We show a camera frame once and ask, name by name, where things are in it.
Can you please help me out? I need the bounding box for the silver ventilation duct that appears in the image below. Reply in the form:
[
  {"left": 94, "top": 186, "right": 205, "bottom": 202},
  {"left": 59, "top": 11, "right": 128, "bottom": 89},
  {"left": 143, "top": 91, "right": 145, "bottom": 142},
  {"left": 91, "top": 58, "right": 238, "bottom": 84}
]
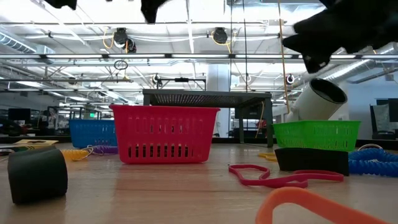
[
  {"left": 320, "top": 42, "right": 398, "bottom": 84},
  {"left": 0, "top": 30, "right": 55, "bottom": 54}
]

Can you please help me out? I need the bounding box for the black background monitor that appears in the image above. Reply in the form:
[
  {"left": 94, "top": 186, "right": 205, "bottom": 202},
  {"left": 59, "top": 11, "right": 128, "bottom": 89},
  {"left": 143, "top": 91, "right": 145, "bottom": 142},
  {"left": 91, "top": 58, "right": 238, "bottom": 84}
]
[{"left": 7, "top": 108, "right": 32, "bottom": 122}]

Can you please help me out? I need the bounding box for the blue plastic basket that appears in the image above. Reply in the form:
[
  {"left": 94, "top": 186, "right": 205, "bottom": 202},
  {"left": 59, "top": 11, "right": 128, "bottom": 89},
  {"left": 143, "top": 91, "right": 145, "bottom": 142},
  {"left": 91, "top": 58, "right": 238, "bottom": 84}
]
[{"left": 68, "top": 119, "right": 118, "bottom": 149}]

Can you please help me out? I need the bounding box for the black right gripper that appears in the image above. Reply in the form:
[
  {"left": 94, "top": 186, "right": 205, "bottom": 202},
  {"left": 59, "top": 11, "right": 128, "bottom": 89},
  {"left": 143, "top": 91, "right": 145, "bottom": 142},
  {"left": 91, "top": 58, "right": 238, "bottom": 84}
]
[{"left": 282, "top": 0, "right": 383, "bottom": 74}]

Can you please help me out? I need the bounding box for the small black cylinder block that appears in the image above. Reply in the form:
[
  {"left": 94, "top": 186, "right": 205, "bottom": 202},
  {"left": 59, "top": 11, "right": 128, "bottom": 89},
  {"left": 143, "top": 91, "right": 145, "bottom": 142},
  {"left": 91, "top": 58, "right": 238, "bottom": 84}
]
[{"left": 7, "top": 148, "right": 68, "bottom": 205}]

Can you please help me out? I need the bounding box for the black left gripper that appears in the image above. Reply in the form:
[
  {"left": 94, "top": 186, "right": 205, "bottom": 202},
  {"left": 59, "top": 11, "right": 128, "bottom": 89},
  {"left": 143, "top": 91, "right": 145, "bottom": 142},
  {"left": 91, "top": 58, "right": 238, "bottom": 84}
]
[{"left": 43, "top": 0, "right": 170, "bottom": 25}]

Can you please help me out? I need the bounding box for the black coil wristband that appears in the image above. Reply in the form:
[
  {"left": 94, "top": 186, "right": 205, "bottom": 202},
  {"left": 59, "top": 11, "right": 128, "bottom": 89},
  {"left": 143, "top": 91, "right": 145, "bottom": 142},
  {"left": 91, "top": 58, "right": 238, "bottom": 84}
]
[{"left": 274, "top": 147, "right": 350, "bottom": 177}]

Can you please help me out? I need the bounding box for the black background gantry frame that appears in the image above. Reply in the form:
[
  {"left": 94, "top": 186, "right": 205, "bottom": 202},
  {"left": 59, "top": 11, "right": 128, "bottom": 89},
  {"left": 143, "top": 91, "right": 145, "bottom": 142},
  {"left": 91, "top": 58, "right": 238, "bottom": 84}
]
[{"left": 156, "top": 77, "right": 207, "bottom": 93}]

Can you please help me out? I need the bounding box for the purple coil wristband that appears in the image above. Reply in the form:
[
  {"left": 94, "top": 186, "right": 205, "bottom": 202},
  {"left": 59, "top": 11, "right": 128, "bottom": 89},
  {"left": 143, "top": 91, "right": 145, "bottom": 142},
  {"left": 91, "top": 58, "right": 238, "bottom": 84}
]
[{"left": 86, "top": 144, "right": 119, "bottom": 156}]

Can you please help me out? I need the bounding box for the long ceiling light rail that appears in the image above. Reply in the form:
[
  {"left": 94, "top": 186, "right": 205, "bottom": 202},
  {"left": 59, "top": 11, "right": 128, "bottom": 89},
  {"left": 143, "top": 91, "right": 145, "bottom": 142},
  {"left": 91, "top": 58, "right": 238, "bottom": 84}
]
[{"left": 0, "top": 53, "right": 398, "bottom": 60}]

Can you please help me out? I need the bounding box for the yellow product card package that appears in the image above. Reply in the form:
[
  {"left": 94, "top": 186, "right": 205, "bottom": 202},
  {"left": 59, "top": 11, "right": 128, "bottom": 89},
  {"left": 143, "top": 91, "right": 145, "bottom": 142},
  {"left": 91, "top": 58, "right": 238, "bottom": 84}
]
[{"left": 14, "top": 139, "right": 59, "bottom": 147}]

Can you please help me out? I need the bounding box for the grey perforated metal riser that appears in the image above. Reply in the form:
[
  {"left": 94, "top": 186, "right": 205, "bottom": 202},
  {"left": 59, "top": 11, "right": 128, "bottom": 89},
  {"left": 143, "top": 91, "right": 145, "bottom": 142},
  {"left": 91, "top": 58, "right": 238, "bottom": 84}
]
[{"left": 142, "top": 89, "right": 274, "bottom": 148}]

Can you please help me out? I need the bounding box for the red plastic basket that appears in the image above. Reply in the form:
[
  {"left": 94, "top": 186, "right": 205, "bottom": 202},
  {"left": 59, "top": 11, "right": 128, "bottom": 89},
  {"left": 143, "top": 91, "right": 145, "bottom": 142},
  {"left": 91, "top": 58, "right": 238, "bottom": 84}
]
[{"left": 109, "top": 105, "right": 221, "bottom": 165}]

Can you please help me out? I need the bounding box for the person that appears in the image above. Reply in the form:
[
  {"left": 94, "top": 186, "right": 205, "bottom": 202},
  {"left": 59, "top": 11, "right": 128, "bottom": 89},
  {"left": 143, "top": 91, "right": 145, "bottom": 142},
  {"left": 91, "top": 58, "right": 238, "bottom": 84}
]
[{"left": 45, "top": 105, "right": 60, "bottom": 135}]

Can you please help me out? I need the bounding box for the orange rubber band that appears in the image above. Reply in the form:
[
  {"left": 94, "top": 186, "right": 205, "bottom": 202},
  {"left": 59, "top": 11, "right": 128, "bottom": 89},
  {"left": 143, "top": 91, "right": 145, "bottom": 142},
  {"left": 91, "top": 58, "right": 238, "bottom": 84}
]
[{"left": 255, "top": 186, "right": 391, "bottom": 224}]

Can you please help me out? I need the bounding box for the red rubber band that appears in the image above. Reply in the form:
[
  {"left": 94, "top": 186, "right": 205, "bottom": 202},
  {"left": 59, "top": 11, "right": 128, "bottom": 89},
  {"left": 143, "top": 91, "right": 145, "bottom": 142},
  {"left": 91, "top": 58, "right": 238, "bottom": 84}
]
[{"left": 228, "top": 164, "right": 345, "bottom": 189}]

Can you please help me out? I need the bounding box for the green plastic basket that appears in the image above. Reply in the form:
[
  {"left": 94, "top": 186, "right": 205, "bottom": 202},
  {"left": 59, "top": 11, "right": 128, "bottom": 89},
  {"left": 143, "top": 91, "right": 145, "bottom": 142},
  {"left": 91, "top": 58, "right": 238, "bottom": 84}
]
[{"left": 272, "top": 120, "right": 362, "bottom": 152}]

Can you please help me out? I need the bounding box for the black hanging cable with coil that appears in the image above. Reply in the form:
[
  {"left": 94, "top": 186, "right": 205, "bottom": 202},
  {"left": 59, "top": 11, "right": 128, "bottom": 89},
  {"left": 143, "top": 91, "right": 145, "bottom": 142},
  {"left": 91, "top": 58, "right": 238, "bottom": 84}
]
[{"left": 241, "top": 0, "right": 249, "bottom": 94}]

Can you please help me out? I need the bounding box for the yellow rubber band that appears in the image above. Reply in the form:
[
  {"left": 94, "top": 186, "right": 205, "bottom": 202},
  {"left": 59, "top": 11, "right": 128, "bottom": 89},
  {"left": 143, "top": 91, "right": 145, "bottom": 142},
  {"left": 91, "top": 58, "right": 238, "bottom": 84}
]
[{"left": 257, "top": 151, "right": 278, "bottom": 162}]

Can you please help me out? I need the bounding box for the yellow coil wristband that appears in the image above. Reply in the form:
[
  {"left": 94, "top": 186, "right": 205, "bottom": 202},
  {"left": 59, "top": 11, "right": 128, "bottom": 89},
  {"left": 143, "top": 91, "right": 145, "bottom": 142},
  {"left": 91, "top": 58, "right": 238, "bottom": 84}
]
[{"left": 60, "top": 148, "right": 94, "bottom": 162}]

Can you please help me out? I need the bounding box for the black background station frame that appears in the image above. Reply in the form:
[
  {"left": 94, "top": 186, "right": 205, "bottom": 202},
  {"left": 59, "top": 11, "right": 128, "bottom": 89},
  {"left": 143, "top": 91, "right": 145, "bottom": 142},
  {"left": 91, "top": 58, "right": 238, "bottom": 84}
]
[{"left": 46, "top": 106, "right": 102, "bottom": 138}]

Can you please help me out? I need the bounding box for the blue coil wristband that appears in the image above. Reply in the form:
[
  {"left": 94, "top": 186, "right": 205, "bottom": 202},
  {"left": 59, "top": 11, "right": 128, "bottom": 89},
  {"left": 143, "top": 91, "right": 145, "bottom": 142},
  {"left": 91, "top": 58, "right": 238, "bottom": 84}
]
[{"left": 348, "top": 143, "right": 398, "bottom": 178}]

